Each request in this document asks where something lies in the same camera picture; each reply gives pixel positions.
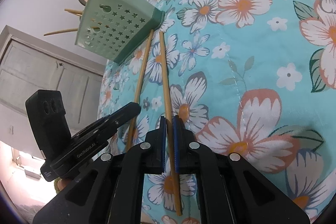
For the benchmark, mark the person's left hand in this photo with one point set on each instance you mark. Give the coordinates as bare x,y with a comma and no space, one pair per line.
61,183

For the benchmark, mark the white panel door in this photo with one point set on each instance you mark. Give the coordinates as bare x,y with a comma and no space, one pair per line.
29,64

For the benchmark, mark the floral turquoise tablecloth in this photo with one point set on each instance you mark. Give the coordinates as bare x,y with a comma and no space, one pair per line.
256,77

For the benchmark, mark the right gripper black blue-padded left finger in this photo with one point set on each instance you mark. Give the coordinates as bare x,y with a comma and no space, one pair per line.
144,158

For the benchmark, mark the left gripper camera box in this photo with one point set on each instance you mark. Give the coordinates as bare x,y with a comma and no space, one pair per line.
47,118

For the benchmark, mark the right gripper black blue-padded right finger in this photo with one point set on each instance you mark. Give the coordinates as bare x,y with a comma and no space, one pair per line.
212,172

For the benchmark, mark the green star-perforated utensil basket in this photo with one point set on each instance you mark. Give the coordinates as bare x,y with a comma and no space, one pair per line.
114,29

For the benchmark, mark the wooden chopstick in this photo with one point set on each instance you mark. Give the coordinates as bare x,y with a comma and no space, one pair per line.
77,12
61,31
168,115
139,88

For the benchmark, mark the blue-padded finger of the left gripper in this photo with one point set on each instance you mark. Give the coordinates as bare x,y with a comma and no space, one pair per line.
112,122

